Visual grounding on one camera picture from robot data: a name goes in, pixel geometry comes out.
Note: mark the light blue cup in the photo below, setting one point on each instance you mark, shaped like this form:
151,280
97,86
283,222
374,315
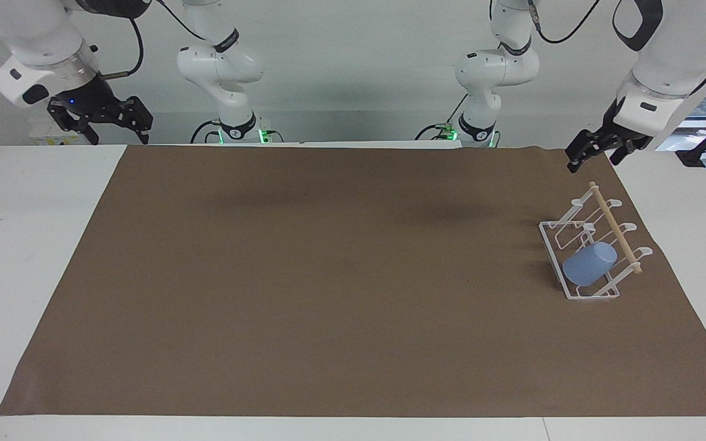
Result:
589,264

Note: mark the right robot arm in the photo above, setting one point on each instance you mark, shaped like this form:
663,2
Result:
34,30

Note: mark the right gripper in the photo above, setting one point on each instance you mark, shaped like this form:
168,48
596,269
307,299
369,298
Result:
86,97

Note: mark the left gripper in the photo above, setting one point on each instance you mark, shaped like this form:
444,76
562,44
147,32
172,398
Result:
611,122

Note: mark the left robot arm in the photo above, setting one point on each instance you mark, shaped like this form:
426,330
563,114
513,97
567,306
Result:
678,43

